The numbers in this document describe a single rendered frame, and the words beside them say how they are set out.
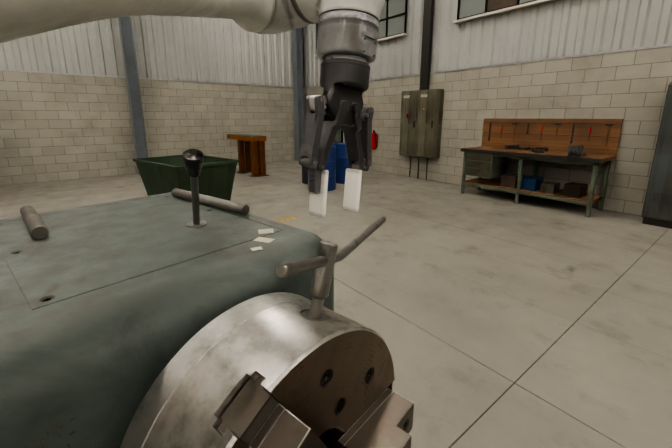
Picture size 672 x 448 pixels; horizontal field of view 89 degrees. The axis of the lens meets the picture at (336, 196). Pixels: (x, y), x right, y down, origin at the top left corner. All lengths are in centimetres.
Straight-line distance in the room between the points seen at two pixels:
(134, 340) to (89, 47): 1013
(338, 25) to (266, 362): 42
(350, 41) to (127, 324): 44
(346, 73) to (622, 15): 669
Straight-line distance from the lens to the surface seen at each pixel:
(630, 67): 690
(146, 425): 42
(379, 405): 51
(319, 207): 51
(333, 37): 52
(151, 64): 1062
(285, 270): 31
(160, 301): 46
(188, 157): 58
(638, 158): 683
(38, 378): 43
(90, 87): 1031
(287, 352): 36
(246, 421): 35
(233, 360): 37
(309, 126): 49
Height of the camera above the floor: 145
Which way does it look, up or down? 13 degrees down
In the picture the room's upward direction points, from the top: straight up
